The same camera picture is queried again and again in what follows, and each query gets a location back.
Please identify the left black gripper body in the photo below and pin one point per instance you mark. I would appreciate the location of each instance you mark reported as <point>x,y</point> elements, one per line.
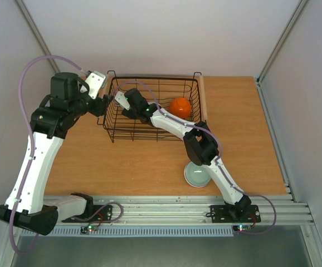
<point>98,110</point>

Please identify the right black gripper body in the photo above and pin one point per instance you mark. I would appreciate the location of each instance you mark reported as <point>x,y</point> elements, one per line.
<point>126,112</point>

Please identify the orange bowl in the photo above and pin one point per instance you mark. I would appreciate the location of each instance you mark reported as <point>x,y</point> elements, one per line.
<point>180,107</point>

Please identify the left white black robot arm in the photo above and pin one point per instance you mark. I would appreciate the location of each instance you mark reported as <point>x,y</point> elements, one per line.
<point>70,98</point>

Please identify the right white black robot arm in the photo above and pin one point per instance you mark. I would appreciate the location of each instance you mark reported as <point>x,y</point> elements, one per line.
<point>201,145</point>

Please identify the left circuit board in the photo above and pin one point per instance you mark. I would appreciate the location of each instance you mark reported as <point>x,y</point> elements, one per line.
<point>86,230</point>

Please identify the circuit board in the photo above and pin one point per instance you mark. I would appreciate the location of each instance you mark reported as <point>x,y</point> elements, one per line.
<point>86,230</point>
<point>242,227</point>

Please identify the right circuit board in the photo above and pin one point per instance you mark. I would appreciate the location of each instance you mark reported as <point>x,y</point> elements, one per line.
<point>242,227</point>

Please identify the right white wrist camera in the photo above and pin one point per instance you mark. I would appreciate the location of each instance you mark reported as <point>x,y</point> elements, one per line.
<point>121,100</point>

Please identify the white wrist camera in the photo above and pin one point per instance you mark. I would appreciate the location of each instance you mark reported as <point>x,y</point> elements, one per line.
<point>121,100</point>
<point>95,81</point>

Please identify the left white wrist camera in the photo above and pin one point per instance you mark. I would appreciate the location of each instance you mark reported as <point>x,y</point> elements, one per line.
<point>95,81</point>

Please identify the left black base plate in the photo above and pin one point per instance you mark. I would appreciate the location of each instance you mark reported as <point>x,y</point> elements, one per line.
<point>98,213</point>

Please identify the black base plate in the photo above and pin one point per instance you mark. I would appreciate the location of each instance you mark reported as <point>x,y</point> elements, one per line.
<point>98,213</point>
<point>225,214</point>

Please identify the grey slotted cable duct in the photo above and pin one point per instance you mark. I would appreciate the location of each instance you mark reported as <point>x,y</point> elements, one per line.
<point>144,231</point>

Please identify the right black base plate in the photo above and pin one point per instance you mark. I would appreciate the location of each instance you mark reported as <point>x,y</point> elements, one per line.
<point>225,214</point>

